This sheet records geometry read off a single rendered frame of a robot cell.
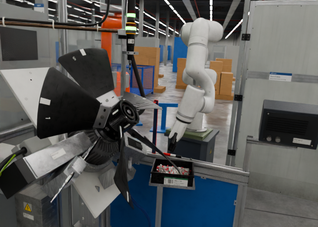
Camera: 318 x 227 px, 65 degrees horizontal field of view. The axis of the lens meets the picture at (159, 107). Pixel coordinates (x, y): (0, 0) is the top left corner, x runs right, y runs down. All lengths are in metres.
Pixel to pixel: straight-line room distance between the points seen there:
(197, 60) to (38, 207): 0.93
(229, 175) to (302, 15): 1.83
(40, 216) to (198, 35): 1.05
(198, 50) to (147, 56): 7.96
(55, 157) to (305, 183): 2.66
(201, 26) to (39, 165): 0.88
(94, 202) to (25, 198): 0.33
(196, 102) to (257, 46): 1.74
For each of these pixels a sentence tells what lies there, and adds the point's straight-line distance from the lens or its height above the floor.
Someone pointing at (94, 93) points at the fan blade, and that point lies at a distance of 1.07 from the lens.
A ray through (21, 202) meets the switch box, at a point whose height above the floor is 0.80.
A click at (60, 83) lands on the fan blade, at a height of 1.35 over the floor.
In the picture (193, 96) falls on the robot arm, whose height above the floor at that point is 1.28.
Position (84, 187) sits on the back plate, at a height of 0.92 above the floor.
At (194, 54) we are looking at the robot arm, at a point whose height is 1.46.
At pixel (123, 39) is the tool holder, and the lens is 1.08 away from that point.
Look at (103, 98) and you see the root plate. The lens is 1.07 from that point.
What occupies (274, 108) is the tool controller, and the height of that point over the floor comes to 1.23.
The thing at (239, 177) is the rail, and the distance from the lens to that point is 1.47.
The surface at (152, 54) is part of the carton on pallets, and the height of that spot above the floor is 1.35.
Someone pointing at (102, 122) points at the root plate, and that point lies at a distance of 1.00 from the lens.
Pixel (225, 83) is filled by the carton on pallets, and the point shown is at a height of 0.53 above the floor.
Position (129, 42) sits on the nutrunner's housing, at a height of 1.49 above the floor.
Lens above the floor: 1.47
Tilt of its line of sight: 13 degrees down
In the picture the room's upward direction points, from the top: 3 degrees clockwise
